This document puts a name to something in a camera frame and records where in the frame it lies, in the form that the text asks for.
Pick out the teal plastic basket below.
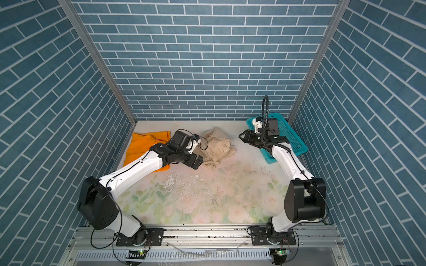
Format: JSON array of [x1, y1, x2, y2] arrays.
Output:
[[246, 113, 308, 164]]

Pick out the beige shorts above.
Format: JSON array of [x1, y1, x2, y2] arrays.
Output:
[[194, 127, 236, 170]]

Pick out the orange shorts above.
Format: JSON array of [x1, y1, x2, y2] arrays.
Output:
[[123, 131, 171, 166]]

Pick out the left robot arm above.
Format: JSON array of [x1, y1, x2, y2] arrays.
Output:
[[77, 143, 203, 246]]

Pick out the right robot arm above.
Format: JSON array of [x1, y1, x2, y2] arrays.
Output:
[[239, 129, 328, 244]]

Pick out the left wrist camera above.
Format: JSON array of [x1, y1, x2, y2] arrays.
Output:
[[166, 130, 200, 154]]

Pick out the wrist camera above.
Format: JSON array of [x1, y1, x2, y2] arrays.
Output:
[[166, 130, 200, 154], [251, 116, 280, 136]]

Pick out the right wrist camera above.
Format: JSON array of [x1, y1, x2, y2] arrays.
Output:
[[251, 116, 280, 136]]

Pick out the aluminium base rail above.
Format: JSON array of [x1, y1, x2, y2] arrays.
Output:
[[60, 225, 351, 266]]

